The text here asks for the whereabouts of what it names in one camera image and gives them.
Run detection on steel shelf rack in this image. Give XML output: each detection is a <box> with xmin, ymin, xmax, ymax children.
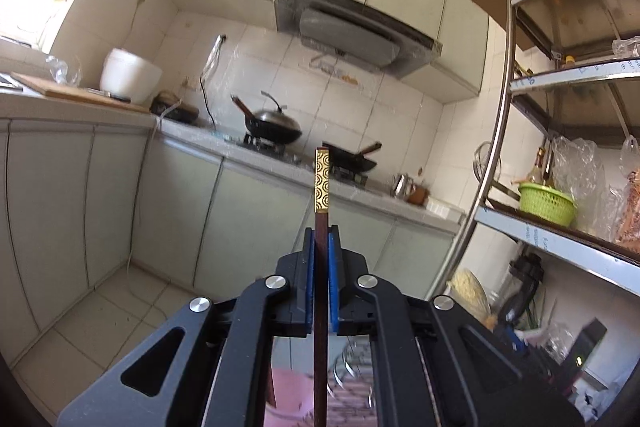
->
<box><xmin>424</xmin><ymin>0</ymin><xmax>640</xmax><ymax>309</ymax></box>

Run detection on pink plastic utensil cup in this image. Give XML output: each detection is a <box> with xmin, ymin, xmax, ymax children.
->
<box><xmin>265</xmin><ymin>366</ymin><xmax>316</xmax><ymax>427</ymax></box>

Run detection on pale green base cabinets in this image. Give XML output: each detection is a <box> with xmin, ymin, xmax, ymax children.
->
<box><xmin>0</xmin><ymin>116</ymin><xmax>467</xmax><ymax>344</ymax></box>

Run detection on white power cable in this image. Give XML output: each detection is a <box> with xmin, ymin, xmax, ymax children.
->
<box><xmin>127</xmin><ymin>104</ymin><xmax>179</xmax><ymax>324</ymax></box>

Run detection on wooden cutting board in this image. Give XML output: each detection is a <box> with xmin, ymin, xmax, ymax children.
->
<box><xmin>10</xmin><ymin>72</ymin><xmax>152</xmax><ymax>114</ymax></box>

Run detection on small glass wall shelf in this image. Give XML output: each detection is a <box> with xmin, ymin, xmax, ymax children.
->
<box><xmin>307</xmin><ymin>54</ymin><xmax>362</xmax><ymax>86</ymax></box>

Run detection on gas stove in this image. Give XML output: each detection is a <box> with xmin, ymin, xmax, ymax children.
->
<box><xmin>242</xmin><ymin>133</ymin><xmax>369</xmax><ymax>186</ymax></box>

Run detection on steel wok lid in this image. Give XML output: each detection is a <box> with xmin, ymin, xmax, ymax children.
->
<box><xmin>245</xmin><ymin>90</ymin><xmax>303</xmax><ymax>131</ymax></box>

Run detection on dark chopstick gold patterned end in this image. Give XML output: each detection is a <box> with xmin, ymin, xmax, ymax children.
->
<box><xmin>312</xmin><ymin>147</ymin><xmax>331</xmax><ymax>427</ymax></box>

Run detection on steel kettle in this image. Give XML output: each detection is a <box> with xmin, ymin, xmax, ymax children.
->
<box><xmin>391</xmin><ymin>173</ymin><xmax>415</xmax><ymax>199</ymax></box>

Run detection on black blender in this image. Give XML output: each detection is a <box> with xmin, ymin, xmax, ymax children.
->
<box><xmin>499</xmin><ymin>254</ymin><xmax>547</xmax><ymax>324</ymax></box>

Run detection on white plastic container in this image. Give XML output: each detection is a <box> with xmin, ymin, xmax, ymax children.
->
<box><xmin>424</xmin><ymin>199</ymin><xmax>464</xmax><ymax>221</ymax></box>

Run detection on white rice cooker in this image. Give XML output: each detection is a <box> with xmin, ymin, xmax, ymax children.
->
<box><xmin>99</xmin><ymin>48</ymin><xmax>164</xmax><ymax>106</ymax></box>

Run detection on bag of brown dried food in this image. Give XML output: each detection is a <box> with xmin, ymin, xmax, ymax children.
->
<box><xmin>614</xmin><ymin>171</ymin><xmax>640</xmax><ymax>249</ymax></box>

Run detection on glass bottle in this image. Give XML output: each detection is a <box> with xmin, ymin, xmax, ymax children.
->
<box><xmin>529</xmin><ymin>147</ymin><xmax>551</xmax><ymax>186</ymax></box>

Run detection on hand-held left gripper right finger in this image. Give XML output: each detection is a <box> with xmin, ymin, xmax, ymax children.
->
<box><xmin>327</xmin><ymin>224</ymin><xmax>586</xmax><ymax>427</ymax></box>

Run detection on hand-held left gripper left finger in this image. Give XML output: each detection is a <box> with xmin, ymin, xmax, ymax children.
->
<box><xmin>57</xmin><ymin>227</ymin><xmax>318</xmax><ymax>427</ymax></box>

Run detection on black wok with wooden handle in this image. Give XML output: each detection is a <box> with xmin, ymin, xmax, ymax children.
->
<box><xmin>230</xmin><ymin>94</ymin><xmax>304</xmax><ymax>146</ymax></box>

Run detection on wire strainer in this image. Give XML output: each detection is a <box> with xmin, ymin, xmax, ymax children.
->
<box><xmin>473</xmin><ymin>141</ymin><xmax>502</xmax><ymax>188</ymax></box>

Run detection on clear plastic bag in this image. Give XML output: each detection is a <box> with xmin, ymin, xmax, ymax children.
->
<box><xmin>549</xmin><ymin>136</ymin><xmax>602</xmax><ymax>208</ymax></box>

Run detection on steel wire utensil rack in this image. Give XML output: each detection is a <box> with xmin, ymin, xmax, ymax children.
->
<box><xmin>326</xmin><ymin>340</ymin><xmax>375</xmax><ymax>410</ymax></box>

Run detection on range hood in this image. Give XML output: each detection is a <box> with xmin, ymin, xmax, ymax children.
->
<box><xmin>273</xmin><ymin>0</ymin><xmax>444</xmax><ymax>81</ymax></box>

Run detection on green plastic basket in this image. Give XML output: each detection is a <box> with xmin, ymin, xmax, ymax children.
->
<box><xmin>517</xmin><ymin>182</ymin><xmax>579</xmax><ymax>228</ymax></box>

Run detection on black power cable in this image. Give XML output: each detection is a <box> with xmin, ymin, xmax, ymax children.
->
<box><xmin>199</xmin><ymin>34</ymin><xmax>229</xmax><ymax>128</ymax></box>

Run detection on black wok with dark handle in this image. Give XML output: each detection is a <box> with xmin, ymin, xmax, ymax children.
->
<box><xmin>322</xmin><ymin>141</ymin><xmax>384</xmax><ymax>173</ymax></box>

